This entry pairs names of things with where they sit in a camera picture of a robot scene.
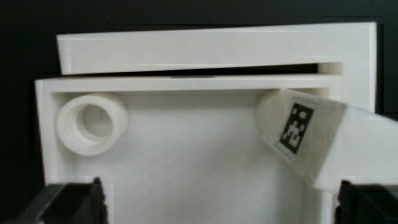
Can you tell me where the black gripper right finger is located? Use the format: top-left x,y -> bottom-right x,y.
336,181 -> 398,224

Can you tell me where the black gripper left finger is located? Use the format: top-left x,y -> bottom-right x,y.
10,178 -> 108,224

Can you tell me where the white table leg with tag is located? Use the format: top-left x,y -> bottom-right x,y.
256,89 -> 398,224

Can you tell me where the white square tabletop tray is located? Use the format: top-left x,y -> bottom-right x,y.
35,76 -> 336,224

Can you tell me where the white U-shaped obstacle fence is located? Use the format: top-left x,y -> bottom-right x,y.
57,22 -> 376,110

